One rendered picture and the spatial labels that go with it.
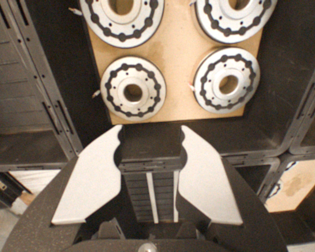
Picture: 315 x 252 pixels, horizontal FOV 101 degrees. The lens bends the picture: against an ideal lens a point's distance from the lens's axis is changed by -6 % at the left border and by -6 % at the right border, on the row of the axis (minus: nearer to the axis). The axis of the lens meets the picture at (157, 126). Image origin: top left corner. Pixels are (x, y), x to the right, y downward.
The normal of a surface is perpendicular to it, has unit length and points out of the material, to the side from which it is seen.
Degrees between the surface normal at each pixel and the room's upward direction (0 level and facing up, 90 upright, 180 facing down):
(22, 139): 90
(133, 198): 0
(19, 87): 0
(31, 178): 0
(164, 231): 90
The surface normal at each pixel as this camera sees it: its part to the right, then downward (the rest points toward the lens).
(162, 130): -0.07, -0.86
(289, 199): 0.01, 0.51
